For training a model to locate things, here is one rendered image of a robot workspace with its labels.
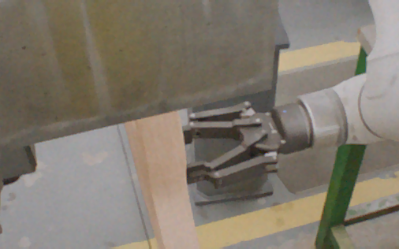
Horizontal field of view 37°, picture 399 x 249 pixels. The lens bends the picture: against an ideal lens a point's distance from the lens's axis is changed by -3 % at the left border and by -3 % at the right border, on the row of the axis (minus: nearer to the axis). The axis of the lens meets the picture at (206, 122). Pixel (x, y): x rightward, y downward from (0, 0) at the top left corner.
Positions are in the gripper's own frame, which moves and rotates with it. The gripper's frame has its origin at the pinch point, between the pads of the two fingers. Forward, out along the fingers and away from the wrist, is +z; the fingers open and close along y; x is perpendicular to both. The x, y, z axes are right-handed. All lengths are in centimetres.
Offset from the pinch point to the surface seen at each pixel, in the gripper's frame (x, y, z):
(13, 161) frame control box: -6.8, 14.5, 24.7
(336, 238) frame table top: -81, 30, -48
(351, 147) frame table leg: -43, 30, -49
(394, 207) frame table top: -82, 35, -70
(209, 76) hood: 33.9, -24.9, -0.7
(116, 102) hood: 33.4, -24.8, 6.9
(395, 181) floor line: -100, 58, -86
